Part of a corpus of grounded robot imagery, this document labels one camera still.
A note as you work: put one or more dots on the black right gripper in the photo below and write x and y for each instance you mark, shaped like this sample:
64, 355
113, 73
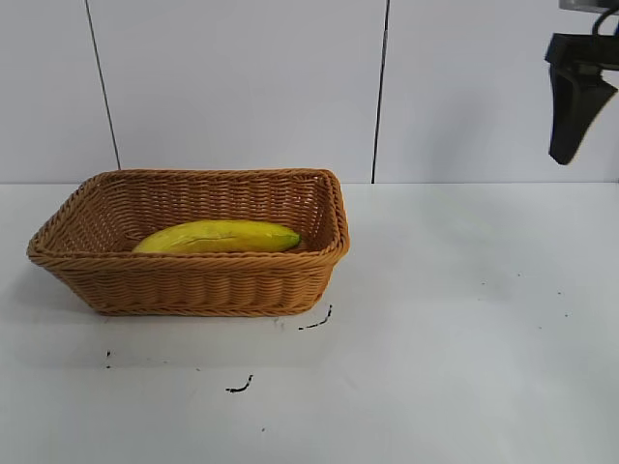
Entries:
580, 50

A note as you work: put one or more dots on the yellow banana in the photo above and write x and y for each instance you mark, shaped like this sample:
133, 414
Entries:
217, 238

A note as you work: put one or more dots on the brown woven wicker basket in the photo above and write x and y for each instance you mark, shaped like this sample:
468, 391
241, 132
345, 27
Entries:
193, 285

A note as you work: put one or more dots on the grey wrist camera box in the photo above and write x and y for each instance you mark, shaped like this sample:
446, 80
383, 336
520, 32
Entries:
580, 4

